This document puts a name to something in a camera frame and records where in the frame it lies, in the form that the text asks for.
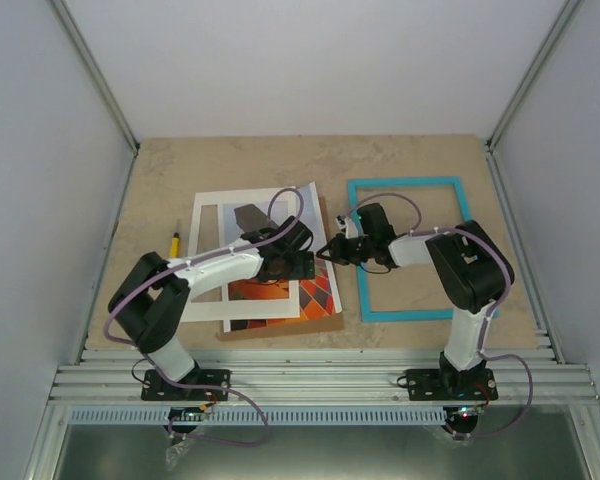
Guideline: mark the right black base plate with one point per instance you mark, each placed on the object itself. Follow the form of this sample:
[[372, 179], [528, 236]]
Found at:
[[436, 385]]

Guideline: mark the aluminium corner post left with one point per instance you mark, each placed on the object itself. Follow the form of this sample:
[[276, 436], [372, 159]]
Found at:
[[72, 30]]

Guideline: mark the teal wooden picture frame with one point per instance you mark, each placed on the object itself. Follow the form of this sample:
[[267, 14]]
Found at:
[[368, 315]]

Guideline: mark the left controller board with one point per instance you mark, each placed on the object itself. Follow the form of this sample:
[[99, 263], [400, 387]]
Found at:
[[194, 414]]

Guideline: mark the aluminium corner post right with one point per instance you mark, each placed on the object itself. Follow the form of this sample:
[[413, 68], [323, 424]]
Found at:
[[566, 15]]

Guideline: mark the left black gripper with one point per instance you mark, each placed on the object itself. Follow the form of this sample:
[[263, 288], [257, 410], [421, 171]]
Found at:
[[298, 271]]

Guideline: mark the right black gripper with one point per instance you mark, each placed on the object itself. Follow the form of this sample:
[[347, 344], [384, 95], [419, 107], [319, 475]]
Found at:
[[341, 253]]

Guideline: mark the controller board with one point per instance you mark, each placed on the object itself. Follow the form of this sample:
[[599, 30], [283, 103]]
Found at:
[[194, 414], [468, 411]]

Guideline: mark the hot air balloon photo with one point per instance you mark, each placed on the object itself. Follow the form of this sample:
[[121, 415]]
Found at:
[[312, 217]]

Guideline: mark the aluminium corner post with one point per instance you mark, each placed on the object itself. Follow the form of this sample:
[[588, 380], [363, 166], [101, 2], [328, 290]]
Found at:
[[566, 15], [72, 30]]

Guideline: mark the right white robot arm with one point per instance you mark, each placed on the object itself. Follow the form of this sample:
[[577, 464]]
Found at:
[[472, 270]]

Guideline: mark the brown cardboard backing board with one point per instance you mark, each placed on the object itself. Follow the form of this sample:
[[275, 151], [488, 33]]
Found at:
[[321, 309]]

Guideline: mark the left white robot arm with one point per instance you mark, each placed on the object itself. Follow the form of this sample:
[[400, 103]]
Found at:
[[146, 310]]

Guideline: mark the white photo mat board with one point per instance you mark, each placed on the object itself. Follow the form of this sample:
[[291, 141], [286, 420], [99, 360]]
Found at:
[[213, 227]]

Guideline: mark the aluminium rail base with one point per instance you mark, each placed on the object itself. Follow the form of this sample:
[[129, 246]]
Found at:
[[320, 377]]

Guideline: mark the grey slotted cable duct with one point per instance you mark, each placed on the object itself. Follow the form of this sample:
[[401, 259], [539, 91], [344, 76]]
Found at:
[[276, 416]]

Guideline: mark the clear plastic bag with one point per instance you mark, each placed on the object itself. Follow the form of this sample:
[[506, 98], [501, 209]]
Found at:
[[178, 448]]

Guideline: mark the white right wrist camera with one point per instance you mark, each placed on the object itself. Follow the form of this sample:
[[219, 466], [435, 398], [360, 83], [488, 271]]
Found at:
[[347, 227]]

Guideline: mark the right controller board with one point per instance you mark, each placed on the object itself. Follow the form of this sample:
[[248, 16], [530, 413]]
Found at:
[[468, 411]]

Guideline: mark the yellow screwdriver tool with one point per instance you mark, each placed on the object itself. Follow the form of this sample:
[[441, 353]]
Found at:
[[175, 241]]

